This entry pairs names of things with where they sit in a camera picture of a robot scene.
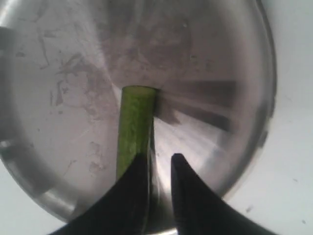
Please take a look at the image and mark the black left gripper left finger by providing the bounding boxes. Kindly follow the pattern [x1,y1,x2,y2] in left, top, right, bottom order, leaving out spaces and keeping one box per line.
[54,154,150,235]

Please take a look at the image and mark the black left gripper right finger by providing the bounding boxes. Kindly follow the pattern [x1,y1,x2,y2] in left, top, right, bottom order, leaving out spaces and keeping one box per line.
[171,153,269,235]

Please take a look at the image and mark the green cucumber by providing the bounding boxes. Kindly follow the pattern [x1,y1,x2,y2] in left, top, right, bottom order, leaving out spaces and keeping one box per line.
[116,86,157,229]

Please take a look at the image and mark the round stainless steel plate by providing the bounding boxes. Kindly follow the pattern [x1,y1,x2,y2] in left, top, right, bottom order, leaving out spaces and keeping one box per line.
[0,0,276,235]

